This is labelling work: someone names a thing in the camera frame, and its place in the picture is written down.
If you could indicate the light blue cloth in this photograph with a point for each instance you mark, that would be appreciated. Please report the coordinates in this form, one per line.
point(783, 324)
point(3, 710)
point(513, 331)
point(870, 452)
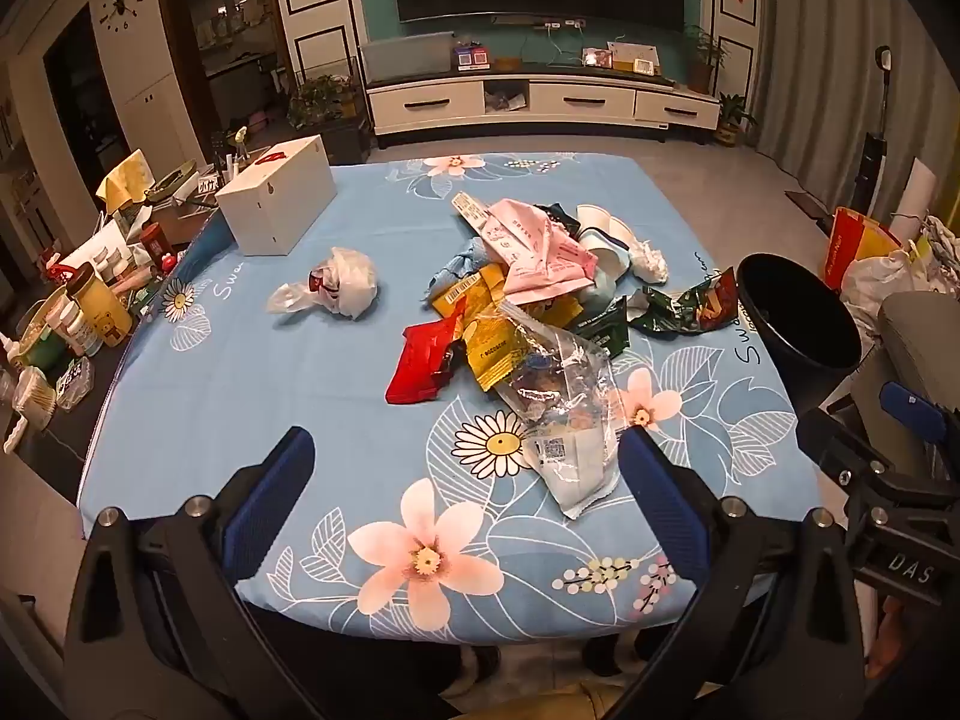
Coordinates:
point(456, 264)

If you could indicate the grey chair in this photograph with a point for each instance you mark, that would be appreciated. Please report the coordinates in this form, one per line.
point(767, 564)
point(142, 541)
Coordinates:
point(915, 337)

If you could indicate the white paper roll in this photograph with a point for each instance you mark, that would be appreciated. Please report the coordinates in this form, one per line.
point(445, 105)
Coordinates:
point(916, 191)

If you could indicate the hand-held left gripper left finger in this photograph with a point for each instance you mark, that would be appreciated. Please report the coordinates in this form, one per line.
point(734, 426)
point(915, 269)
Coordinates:
point(277, 487)

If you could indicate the white television cabinet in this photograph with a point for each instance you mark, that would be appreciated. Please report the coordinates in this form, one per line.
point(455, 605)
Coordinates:
point(427, 101)

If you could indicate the dark plant stand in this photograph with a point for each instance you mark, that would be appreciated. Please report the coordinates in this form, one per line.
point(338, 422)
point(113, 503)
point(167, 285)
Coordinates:
point(337, 142)

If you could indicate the light blue wrapper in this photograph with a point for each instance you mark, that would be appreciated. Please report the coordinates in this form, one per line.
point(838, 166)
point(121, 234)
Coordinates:
point(604, 289)

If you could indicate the white storage box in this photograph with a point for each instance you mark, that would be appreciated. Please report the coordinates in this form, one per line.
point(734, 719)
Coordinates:
point(277, 202)

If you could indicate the leafy potted plant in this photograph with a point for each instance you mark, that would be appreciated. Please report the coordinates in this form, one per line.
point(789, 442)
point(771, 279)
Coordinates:
point(319, 97)

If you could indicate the cotton swab box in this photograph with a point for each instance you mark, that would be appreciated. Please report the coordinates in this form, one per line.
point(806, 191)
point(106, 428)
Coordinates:
point(34, 394)

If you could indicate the blue banded paper cup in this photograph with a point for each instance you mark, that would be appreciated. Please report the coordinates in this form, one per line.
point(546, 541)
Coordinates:
point(619, 236)

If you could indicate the upright vacuum cleaner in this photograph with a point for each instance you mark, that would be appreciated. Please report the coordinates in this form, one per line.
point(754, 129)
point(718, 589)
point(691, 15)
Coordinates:
point(870, 165)

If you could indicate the yellow jar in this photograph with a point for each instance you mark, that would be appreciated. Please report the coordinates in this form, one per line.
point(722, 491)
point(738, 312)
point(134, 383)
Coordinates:
point(101, 311)

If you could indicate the small purple box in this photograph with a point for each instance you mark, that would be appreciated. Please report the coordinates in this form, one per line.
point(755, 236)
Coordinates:
point(470, 58)

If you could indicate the black trash bin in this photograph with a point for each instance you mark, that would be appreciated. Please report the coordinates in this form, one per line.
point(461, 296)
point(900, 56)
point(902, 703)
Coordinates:
point(802, 330)

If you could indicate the orange barcoded packet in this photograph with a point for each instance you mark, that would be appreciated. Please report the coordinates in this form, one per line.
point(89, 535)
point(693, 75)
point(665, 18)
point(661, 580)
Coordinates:
point(469, 289)

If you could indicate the white printed board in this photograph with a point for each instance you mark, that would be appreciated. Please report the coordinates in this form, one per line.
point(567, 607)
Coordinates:
point(634, 56)

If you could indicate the blue floral tablecloth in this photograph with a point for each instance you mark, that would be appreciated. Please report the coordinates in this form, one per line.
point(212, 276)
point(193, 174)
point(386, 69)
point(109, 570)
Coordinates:
point(300, 360)

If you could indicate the yellow cloth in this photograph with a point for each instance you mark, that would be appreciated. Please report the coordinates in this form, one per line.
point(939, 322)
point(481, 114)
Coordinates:
point(127, 180)

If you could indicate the red yellow shopping bag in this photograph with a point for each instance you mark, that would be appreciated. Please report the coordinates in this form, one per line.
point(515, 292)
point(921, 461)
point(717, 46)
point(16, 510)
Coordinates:
point(851, 247)

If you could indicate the grey flat panel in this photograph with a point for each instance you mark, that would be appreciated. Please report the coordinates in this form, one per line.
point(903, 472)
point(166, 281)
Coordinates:
point(409, 56)

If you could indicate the tall potted plant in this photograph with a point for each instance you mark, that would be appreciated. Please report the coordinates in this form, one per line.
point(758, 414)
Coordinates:
point(703, 52)

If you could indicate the white power strip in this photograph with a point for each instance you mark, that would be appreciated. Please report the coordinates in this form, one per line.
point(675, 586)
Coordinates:
point(559, 22)

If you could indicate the red crumpled packet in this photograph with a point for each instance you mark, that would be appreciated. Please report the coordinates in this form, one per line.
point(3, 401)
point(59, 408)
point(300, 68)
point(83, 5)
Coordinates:
point(420, 364)

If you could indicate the black wall clock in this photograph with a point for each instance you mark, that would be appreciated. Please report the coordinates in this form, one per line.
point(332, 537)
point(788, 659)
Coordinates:
point(124, 4)

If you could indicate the red jar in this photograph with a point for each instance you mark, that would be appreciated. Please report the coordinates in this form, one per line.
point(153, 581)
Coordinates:
point(156, 240)

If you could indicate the dark green packet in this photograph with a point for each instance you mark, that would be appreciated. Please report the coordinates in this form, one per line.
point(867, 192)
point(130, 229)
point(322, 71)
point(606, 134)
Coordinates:
point(604, 322)

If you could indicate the green snack bag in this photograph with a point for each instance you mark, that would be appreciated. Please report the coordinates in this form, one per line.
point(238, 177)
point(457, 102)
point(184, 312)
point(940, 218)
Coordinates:
point(682, 307)

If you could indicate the crumpled white tissue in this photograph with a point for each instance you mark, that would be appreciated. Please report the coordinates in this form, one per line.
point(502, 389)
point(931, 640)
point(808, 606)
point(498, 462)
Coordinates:
point(649, 261)

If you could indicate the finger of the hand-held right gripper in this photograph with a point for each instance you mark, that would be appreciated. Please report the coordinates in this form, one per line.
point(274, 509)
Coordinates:
point(911, 403)
point(840, 457)

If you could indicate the pink printed bag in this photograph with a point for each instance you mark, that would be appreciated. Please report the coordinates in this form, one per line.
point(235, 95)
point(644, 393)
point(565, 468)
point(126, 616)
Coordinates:
point(532, 247)

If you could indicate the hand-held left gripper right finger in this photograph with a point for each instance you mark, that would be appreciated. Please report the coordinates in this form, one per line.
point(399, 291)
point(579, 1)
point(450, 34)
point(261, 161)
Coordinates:
point(660, 495)

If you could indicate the clear plastic wrapper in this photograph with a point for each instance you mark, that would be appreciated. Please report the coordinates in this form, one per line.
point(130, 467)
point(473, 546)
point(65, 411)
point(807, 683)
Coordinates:
point(559, 371)

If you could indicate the white coded packet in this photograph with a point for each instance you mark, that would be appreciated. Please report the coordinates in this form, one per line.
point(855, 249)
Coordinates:
point(570, 469)

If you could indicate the small potted plant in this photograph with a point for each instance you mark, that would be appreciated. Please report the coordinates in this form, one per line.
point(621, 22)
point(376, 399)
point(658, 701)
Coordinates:
point(733, 118)

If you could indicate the white paper cup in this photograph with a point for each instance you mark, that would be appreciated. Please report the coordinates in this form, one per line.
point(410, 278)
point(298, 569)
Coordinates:
point(594, 217)

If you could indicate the large white plastic bag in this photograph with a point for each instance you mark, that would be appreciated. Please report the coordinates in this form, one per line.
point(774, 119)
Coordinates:
point(881, 277)

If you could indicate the yellow packet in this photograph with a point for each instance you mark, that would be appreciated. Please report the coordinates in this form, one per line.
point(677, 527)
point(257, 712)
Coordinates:
point(499, 345)

